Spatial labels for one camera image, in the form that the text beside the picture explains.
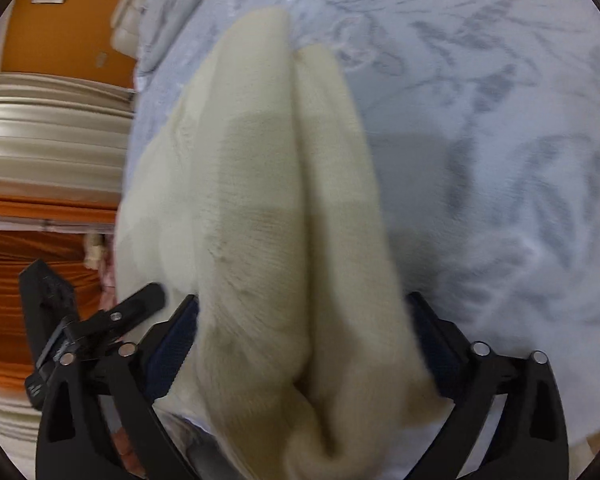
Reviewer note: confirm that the beige padded headboard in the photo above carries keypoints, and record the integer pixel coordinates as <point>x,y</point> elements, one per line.
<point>130,25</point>

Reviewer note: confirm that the cream knit cardigan red buttons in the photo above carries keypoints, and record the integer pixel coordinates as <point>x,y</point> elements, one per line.
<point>260,210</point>

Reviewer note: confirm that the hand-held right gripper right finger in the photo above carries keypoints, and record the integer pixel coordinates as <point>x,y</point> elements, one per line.
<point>437,355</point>

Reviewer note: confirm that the orange curtain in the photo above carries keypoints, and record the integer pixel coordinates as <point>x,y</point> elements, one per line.
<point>10,270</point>

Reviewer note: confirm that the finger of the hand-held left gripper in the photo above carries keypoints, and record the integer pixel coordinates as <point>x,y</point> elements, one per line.
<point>130,307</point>

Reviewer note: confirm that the bed with butterfly print sheet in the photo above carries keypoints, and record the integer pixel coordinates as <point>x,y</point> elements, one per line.
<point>480,110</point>

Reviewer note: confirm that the cream crumpled cloth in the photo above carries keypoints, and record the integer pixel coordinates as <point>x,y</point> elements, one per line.
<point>94,250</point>

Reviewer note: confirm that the pink patterned cloth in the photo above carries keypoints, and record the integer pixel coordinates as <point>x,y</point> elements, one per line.
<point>108,275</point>

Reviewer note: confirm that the cream curtain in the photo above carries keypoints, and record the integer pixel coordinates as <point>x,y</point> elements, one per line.
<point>50,130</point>

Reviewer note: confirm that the white wall socket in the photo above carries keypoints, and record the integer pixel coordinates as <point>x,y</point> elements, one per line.
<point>100,58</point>

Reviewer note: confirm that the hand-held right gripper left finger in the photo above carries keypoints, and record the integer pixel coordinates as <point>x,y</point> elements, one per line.
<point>172,355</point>

